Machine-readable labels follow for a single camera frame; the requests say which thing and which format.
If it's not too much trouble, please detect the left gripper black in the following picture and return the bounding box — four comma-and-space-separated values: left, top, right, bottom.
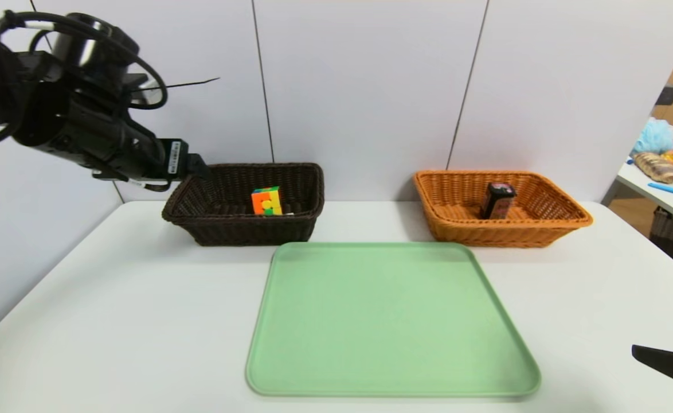
124, 132, 214, 181

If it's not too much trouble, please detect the multicolour puzzle cube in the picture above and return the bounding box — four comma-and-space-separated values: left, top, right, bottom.
251, 186, 284, 216

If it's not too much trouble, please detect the small black snack carton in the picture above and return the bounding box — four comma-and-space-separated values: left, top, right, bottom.
480, 182, 517, 220

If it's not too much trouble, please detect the dark brown wicker basket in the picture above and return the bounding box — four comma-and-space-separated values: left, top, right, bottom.
162, 163, 325, 247

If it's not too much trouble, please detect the orange wicker basket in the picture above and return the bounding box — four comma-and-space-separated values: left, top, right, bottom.
413, 170, 594, 248

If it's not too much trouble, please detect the light green plastic tray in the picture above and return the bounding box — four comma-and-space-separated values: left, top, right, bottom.
245, 241, 542, 398

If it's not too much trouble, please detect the blue bath loofah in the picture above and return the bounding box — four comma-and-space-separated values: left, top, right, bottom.
632, 119, 673, 155

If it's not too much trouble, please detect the striped bread loaf toy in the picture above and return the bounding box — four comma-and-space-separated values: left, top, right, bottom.
633, 153, 673, 185

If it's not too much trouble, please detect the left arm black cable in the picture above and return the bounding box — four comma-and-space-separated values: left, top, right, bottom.
0, 10, 169, 111

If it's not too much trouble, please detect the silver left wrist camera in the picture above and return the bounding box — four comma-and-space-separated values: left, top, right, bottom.
133, 75, 165, 107

